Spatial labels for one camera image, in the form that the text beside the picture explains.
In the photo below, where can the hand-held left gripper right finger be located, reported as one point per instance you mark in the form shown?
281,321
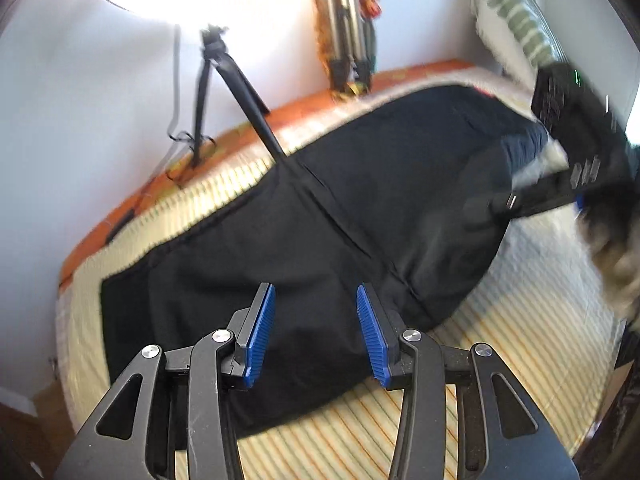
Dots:
372,340

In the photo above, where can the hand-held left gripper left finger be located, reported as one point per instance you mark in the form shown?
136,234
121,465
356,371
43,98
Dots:
260,340

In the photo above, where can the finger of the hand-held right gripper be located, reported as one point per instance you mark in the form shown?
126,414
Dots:
540,197

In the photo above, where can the black pants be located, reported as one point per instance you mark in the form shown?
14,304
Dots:
350,185

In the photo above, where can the person's right forearm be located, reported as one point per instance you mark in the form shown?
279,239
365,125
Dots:
617,255

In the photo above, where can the green striped white pillow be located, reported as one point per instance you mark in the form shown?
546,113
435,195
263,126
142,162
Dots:
515,15

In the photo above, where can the yellow striped bed sheet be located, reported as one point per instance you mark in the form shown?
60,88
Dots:
500,360

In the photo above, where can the folded metal tripod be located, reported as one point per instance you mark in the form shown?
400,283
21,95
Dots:
371,5

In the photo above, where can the small black tripod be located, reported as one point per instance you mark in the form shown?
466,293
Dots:
245,95

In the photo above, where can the folded silver tripod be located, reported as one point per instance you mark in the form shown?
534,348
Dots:
345,20

